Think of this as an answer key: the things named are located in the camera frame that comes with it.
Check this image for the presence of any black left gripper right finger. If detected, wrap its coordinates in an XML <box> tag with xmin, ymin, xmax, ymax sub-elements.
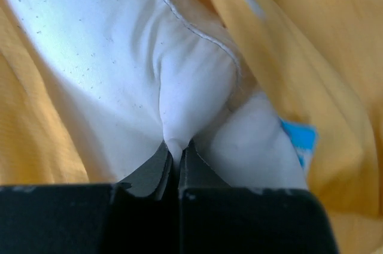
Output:
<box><xmin>178</xmin><ymin>142</ymin><xmax>339</xmax><ymax>253</ymax></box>

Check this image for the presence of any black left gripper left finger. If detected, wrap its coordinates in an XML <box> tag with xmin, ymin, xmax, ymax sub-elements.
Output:
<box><xmin>1</xmin><ymin>144</ymin><xmax>174</xmax><ymax>253</ymax></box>

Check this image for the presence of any white pillow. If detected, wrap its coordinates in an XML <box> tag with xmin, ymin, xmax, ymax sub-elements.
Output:
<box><xmin>5</xmin><ymin>0</ymin><xmax>307</xmax><ymax>189</ymax></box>

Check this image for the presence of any orange pillowcase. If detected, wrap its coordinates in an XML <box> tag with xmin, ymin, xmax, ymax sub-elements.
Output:
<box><xmin>1</xmin><ymin>0</ymin><xmax>382</xmax><ymax>253</ymax></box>

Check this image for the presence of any blue white pillow label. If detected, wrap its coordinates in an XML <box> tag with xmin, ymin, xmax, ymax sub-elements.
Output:
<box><xmin>281</xmin><ymin>119</ymin><xmax>318</xmax><ymax>172</ymax></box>

